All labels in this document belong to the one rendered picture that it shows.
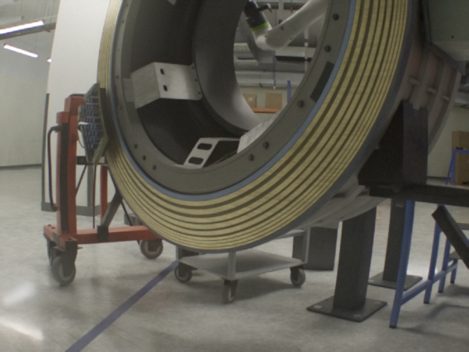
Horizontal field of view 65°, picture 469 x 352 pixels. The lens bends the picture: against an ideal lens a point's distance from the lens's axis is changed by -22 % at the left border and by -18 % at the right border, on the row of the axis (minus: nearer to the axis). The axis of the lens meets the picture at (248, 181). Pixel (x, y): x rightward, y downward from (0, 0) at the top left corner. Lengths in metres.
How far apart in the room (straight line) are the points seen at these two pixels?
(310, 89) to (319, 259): 1.88
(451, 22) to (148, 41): 1.28
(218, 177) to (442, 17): 0.72
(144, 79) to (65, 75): 3.06
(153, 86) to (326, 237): 1.51
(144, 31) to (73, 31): 3.03
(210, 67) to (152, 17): 0.35
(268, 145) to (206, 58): 0.86
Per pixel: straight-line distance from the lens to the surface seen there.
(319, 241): 2.72
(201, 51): 1.82
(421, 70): 1.02
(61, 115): 2.22
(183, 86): 1.72
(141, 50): 1.80
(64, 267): 2.21
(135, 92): 1.69
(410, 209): 1.72
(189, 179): 1.26
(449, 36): 0.94
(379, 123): 0.85
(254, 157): 1.07
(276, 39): 1.87
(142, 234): 2.47
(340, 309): 2.01
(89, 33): 4.68
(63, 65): 4.76
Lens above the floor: 0.71
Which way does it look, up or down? 4 degrees down
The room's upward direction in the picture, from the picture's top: 2 degrees clockwise
